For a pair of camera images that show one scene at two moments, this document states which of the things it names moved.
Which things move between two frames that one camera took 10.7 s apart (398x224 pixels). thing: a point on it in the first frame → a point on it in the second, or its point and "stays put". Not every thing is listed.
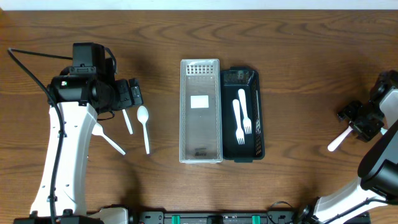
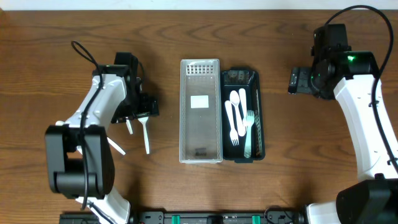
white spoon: [339, 139] → [234, 98]
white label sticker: [199, 101] stays put
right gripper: [367, 134] → [298, 81]
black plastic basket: [233, 79] stays put
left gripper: [124, 101] → [146, 108]
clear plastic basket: [200, 111] stays put
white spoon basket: [142, 113] stays put
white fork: [239, 132] → [233, 132]
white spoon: [127, 121] stays put
